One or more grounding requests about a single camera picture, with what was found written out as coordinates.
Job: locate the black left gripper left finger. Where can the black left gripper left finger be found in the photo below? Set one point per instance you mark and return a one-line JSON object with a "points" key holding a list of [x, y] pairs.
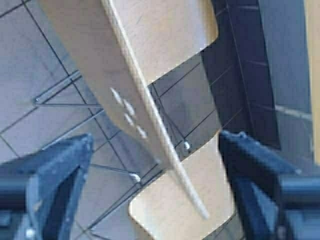
{"points": [[40, 192]]}

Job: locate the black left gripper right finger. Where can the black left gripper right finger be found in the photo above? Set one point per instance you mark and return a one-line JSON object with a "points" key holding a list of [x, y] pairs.
{"points": [[274, 199]]}

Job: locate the light wood metal-leg chair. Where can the light wood metal-leg chair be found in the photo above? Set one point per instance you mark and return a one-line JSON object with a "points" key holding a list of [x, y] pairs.
{"points": [[121, 47]]}

